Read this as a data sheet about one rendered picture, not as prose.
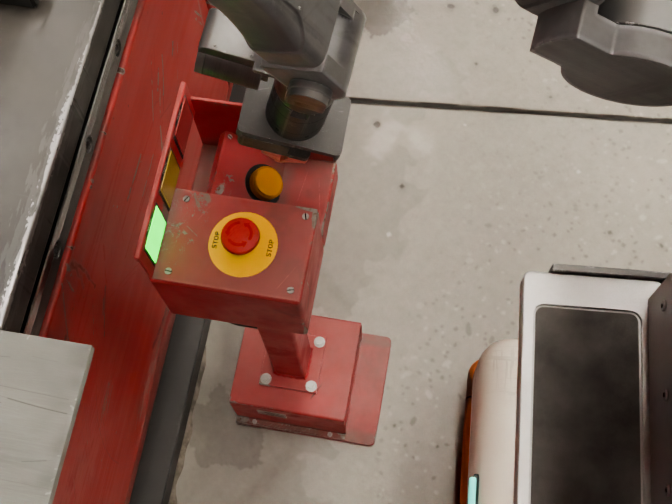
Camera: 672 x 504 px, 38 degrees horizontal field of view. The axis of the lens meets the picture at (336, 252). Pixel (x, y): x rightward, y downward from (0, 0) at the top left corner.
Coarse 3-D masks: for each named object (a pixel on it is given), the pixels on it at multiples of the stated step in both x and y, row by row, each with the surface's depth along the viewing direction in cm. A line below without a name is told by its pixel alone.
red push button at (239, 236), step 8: (232, 224) 97; (240, 224) 97; (248, 224) 97; (224, 232) 97; (232, 232) 97; (240, 232) 97; (248, 232) 97; (256, 232) 97; (224, 240) 97; (232, 240) 97; (240, 240) 97; (248, 240) 97; (256, 240) 97; (232, 248) 97; (240, 248) 96; (248, 248) 97
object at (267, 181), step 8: (264, 168) 108; (272, 168) 109; (256, 176) 107; (264, 176) 108; (272, 176) 108; (280, 176) 109; (256, 184) 107; (264, 184) 108; (272, 184) 108; (280, 184) 109; (256, 192) 107; (264, 192) 107; (272, 192) 108; (280, 192) 109; (264, 200) 108
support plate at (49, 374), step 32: (0, 352) 73; (32, 352) 73; (64, 352) 73; (0, 384) 73; (32, 384) 72; (64, 384) 72; (0, 416) 72; (32, 416) 72; (64, 416) 71; (0, 448) 71; (32, 448) 71; (64, 448) 71; (0, 480) 70; (32, 480) 70
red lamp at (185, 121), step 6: (186, 102) 101; (186, 108) 101; (180, 114) 99; (186, 114) 101; (180, 120) 99; (186, 120) 102; (192, 120) 104; (180, 126) 100; (186, 126) 102; (180, 132) 100; (186, 132) 102; (180, 138) 100; (186, 138) 103; (180, 144) 101; (186, 144) 103
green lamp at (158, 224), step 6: (156, 210) 96; (156, 216) 96; (162, 216) 98; (156, 222) 96; (162, 222) 98; (150, 228) 95; (156, 228) 97; (162, 228) 99; (150, 234) 95; (156, 234) 97; (162, 234) 99; (150, 240) 95; (156, 240) 97; (150, 246) 96; (156, 246) 98; (150, 252) 96; (156, 252) 98; (156, 258) 98
